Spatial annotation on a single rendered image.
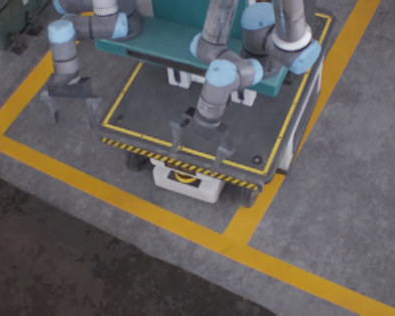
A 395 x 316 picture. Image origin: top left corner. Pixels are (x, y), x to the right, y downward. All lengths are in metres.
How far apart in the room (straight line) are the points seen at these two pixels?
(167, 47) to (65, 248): 0.92
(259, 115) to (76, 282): 0.93
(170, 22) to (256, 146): 0.55
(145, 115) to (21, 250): 0.73
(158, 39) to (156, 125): 0.41
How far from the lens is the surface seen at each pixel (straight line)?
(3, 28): 3.52
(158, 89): 2.88
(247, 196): 2.79
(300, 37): 2.12
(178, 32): 2.51
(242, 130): 2.73
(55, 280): 2.85
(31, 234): 2.97
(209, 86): 1.98
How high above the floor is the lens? 2.49
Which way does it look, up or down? 54 degrees down
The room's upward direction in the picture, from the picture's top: 6 degrees counter-clockwise
